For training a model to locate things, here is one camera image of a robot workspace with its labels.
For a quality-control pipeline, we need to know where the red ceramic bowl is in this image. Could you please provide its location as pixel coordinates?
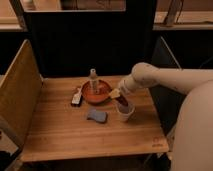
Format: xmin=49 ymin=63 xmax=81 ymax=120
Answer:
xmin=82 ymin=80 xmax=112 ymax=105

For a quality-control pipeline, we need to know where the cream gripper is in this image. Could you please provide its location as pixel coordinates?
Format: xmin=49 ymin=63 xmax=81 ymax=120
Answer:
xmin=109 ymin=77 xmax=135 ymax=99

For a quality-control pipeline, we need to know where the white ceramic cup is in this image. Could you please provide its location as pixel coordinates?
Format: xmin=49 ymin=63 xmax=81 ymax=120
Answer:
xmin=116 ymin=101 xmax=135 ymax=122

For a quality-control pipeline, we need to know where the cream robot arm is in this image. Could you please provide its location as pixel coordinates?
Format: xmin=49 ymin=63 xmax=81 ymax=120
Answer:
xmin=109 ymin=62 xmax=213 ymax=171

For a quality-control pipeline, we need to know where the wooden side panel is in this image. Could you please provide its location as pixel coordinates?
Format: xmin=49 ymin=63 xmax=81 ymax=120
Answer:
xmin=0 ymin=40 xmax=42 ymax=148

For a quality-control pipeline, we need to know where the clear plastic bottle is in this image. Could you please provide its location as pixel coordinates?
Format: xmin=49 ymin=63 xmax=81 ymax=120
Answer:
xmin=89 ymin=68 xmax=99 ymax=94

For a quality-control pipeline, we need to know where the blue sponge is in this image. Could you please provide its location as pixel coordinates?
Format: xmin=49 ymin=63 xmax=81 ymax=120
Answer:
xmin=87 ymin=109 xmax=107 ymax=123

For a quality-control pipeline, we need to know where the dark right side panel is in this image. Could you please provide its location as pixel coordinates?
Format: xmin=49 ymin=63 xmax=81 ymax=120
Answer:
xmin=150 ymin=36 xmax=185 ymax=134

